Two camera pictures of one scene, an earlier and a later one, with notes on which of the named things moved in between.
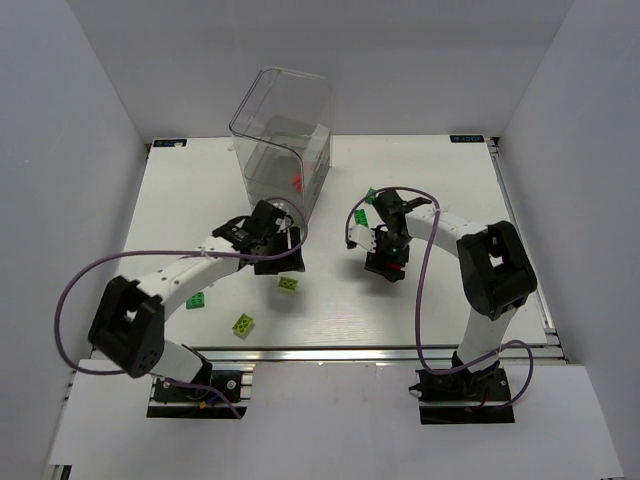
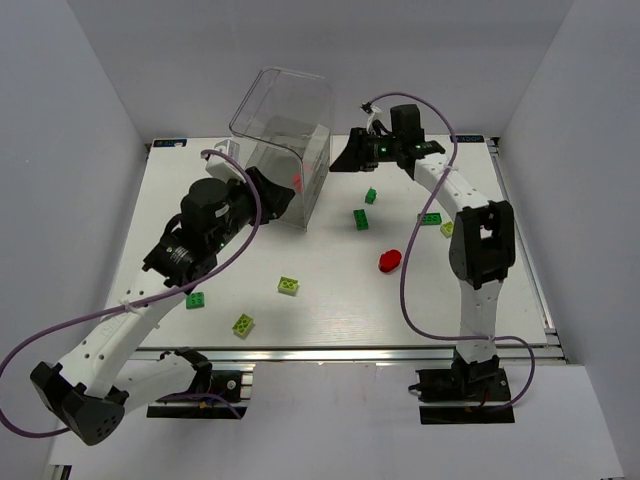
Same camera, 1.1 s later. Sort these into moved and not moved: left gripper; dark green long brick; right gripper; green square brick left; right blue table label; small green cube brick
Moved: left gripper; right gripper
Not moved: green square brick left; dark green long brick; right blue table label; small green cube brick
